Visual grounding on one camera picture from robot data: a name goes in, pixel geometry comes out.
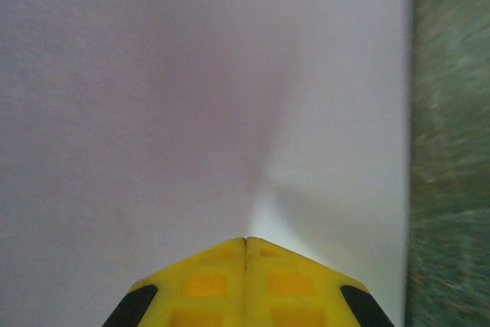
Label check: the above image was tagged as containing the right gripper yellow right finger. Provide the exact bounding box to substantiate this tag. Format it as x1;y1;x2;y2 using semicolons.
247;236;395;327

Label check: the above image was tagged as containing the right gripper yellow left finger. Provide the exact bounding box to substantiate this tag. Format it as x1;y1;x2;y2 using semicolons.
101;237;247;327

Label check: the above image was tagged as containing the lilac square paper sheet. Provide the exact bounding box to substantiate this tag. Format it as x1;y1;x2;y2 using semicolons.
0;0;413;327

